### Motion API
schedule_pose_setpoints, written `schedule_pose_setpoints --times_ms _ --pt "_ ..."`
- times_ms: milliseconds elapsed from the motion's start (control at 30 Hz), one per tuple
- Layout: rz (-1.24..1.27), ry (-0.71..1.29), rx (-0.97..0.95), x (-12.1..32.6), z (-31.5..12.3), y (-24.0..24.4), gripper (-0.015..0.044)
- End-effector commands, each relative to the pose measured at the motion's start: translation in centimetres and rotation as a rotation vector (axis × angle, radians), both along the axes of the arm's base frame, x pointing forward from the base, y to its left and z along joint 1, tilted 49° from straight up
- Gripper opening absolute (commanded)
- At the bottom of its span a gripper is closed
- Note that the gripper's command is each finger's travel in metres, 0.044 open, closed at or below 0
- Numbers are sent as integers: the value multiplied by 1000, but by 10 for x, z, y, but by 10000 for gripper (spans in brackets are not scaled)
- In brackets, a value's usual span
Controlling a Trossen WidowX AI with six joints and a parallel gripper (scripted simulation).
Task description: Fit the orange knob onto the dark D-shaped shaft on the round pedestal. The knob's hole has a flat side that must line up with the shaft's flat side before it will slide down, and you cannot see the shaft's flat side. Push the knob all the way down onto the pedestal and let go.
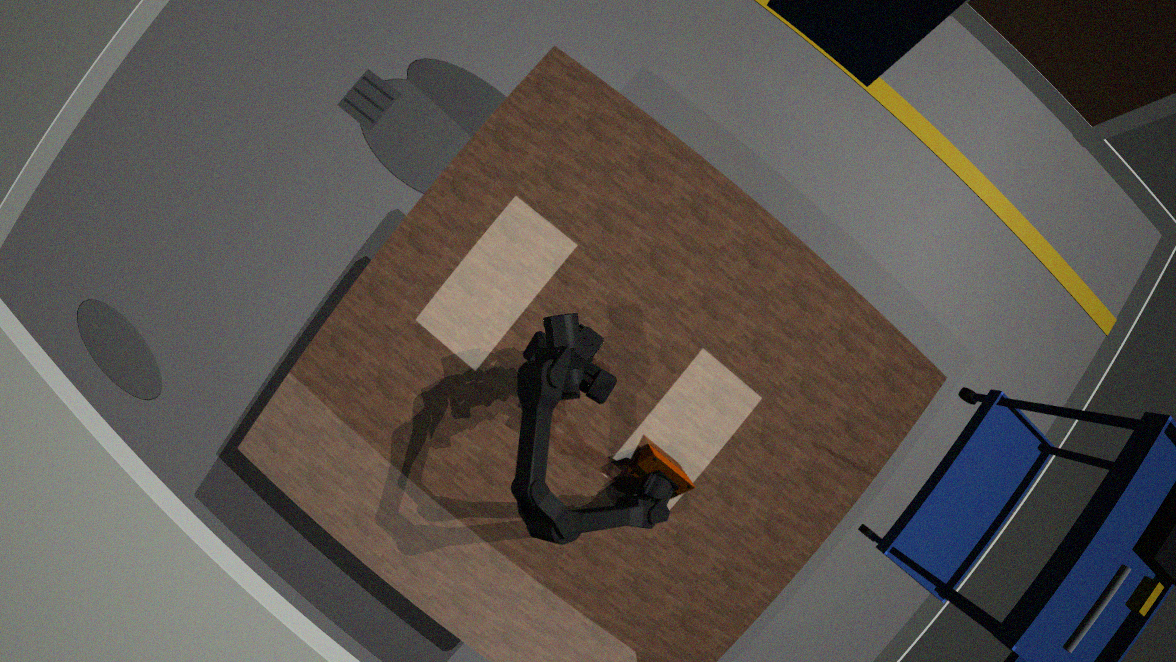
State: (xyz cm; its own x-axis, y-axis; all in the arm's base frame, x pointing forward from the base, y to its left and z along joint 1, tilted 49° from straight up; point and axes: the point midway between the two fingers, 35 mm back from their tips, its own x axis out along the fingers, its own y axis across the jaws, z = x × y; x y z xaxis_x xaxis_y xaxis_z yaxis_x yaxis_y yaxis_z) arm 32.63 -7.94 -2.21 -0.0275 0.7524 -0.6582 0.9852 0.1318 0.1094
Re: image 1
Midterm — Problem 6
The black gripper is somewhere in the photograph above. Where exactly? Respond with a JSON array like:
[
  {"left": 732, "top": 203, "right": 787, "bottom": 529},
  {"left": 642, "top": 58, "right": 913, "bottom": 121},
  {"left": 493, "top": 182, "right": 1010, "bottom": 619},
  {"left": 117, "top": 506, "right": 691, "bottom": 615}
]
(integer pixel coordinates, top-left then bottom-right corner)
[{"left": 523, "top": 332, "right": 617, "bottom": 404}]

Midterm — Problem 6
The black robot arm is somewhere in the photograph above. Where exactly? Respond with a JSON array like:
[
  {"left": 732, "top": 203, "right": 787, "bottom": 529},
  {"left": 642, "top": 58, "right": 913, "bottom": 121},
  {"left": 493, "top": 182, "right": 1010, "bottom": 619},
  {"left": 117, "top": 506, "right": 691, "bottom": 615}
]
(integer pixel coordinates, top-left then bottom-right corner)
[{"left": 512, "top": 313, "right": 679, "bottom": 544}]

